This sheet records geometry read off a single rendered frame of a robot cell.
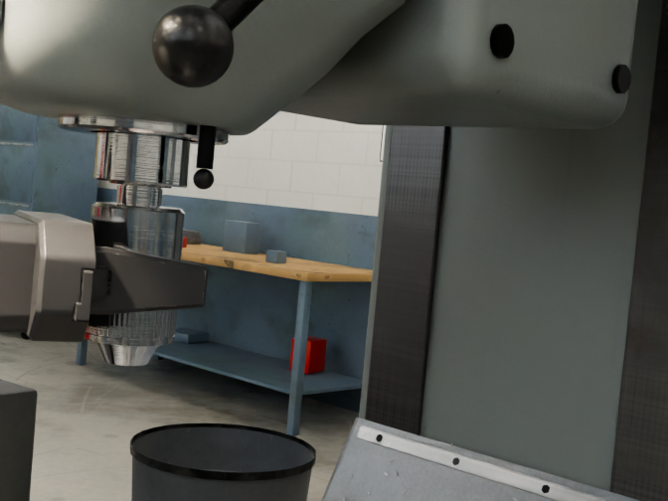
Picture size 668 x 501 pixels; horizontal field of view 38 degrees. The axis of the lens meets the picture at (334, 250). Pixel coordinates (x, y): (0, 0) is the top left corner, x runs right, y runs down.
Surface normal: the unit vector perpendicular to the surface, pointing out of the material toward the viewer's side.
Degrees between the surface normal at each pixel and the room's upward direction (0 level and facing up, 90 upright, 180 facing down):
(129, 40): 121
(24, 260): 90
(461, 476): 63
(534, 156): 90
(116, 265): 90
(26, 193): 90
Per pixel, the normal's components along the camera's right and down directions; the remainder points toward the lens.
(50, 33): -0.28, 0.37
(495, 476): -0.57, -0.47
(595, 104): 0.60, 0.55
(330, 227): -0.69, -0.03
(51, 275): 0.42, 0.08
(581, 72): 0.72, 0.10
